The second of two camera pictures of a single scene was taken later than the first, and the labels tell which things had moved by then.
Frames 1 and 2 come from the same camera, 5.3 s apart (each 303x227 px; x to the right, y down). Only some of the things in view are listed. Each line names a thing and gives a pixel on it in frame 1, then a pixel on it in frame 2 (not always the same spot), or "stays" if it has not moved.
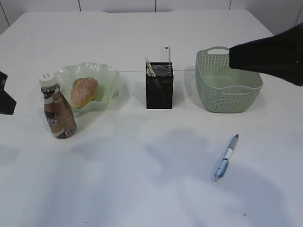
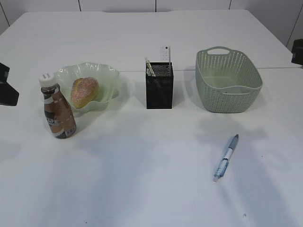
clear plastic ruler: [165, 54] stays
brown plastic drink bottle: [60, 112] stays
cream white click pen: [150, 67] stays
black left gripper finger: [7, 104] to [9, 96]
